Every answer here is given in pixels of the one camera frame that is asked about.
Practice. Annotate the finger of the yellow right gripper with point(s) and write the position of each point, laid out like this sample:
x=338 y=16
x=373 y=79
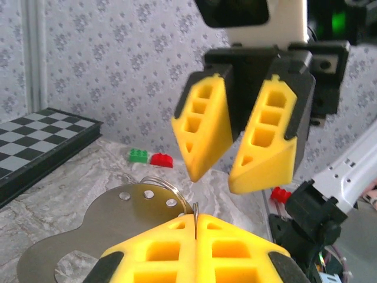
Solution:
x=206 y=132
x=265 y=153

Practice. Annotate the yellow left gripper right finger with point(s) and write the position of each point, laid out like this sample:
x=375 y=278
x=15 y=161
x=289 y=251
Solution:
x=229 y=265

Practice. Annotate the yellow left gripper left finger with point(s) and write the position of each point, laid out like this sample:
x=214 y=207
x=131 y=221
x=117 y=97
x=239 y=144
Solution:
x=165 y=265

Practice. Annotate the grey metal plate with holes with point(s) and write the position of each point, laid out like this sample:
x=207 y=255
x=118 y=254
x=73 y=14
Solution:
x=117 y=224

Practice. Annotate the large silver split keyring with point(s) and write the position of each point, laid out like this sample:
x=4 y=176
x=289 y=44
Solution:
x=176 y=188

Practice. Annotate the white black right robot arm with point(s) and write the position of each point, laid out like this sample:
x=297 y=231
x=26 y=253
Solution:
x=347 y=171

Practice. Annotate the red square toy brick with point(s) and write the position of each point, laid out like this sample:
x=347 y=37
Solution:
x=281 y=195

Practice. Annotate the red rounded toy brick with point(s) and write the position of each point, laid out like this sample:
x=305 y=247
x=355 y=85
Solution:
x=161 y=160

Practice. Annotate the green toy brick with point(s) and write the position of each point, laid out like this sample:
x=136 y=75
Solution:
x=138 y=155

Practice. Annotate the black grey chessboard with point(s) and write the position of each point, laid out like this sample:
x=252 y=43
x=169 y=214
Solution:
x=35 y=141

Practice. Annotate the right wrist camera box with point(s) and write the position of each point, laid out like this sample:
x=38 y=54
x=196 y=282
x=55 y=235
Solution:
x=235 y=11

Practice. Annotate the aluminium corner post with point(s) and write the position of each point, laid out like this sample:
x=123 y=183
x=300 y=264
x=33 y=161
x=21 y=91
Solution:
x=36 y=53

